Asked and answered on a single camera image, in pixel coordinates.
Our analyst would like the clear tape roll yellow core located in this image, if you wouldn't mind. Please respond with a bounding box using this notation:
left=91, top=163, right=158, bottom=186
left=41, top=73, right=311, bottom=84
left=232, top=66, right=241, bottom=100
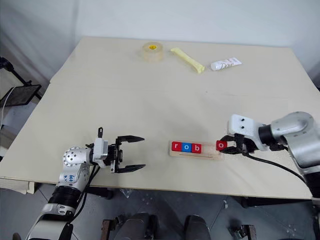
left=142, top=41, right=165, bottom=64

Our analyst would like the red tile letter o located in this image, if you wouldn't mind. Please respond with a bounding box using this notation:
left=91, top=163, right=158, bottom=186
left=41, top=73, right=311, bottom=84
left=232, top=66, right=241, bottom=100
left=215, top=140, right=229, bottom=152

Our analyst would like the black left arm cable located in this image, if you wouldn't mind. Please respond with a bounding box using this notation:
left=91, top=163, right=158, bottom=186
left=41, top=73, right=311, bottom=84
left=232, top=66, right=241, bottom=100
left=71, top=126, right=105, bottom=221

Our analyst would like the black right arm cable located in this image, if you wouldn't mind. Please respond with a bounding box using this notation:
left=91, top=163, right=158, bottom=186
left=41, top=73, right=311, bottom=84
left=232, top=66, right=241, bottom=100
left=243, top=151, right=314, bottom=194

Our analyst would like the white cream tube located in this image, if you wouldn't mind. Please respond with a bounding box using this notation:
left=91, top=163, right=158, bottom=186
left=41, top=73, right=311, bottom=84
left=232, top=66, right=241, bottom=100
left=210, top=57, right=243, bottom=72

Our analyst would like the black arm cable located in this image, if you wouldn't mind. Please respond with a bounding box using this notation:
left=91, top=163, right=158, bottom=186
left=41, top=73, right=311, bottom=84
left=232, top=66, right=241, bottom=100
left=71, top=126, right=105, bottom=221
left=243, top=151, right=314, bottom=194

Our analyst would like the thin white cable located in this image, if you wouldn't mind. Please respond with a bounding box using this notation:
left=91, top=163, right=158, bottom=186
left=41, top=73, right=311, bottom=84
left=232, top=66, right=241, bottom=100
left=0, top=87, right=15, bottom=127

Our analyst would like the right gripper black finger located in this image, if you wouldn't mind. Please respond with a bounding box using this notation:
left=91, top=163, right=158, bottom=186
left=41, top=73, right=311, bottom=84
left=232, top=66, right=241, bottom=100
left=221, top=145, right=243, bottom=155
left=219, top=134, right=237, bottom=144

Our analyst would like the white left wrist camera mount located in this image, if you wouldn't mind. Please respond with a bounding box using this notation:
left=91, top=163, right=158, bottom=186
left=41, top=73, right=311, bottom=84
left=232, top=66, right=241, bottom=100
left=92, top=137, right=110, bottom=168

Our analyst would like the wooden letter tile rack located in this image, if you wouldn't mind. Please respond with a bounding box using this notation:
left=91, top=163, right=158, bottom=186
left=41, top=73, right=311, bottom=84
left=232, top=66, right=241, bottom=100
left=168, top=140, right=224, bottom=160

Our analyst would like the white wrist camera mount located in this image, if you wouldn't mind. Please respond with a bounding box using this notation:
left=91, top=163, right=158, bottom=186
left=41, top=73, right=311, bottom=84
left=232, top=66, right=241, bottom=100
left=92, top=137, right=110, bottom=168
left=226, top=114, right=267, bottom=152

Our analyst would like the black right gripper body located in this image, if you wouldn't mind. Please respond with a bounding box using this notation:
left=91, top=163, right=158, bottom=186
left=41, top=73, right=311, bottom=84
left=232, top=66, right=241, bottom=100
left=233, top=133, right=259, bottom=155

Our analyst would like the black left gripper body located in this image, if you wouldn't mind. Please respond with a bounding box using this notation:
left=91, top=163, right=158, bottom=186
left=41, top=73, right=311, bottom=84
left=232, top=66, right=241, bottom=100
left=107, top=141, right=124, bottom=174

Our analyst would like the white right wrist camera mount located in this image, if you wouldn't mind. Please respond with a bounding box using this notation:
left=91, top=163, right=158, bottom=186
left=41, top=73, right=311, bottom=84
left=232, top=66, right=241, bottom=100
left=226, top=114, right=267, bottom=152

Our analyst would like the dark grey rounded shape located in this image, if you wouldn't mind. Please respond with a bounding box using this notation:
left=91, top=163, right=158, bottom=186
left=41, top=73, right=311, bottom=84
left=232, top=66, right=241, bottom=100
left=117, top=212, right=158, bottom=240
left=184, top=214, right=211, bottom=240

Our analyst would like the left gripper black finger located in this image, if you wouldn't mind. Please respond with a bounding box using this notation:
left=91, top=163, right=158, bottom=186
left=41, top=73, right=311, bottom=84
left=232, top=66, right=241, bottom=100
left=117, top=163, right=147, bottom=175
left=116, top=135, right=146, bottom=146

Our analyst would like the blue letter tile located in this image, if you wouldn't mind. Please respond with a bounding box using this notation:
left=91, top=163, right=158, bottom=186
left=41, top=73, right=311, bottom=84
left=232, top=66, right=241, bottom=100
left=180, top=141, right=193, bottom=153

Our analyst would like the clear plastic bag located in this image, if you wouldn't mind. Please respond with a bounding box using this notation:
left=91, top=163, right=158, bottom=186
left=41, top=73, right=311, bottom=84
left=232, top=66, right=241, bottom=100
left=119, top=188, right=134, bottom=199

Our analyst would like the beige board stack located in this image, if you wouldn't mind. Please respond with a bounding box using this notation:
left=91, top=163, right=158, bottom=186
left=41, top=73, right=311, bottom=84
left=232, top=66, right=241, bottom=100
left=0, top=179, right=35, bottom=195

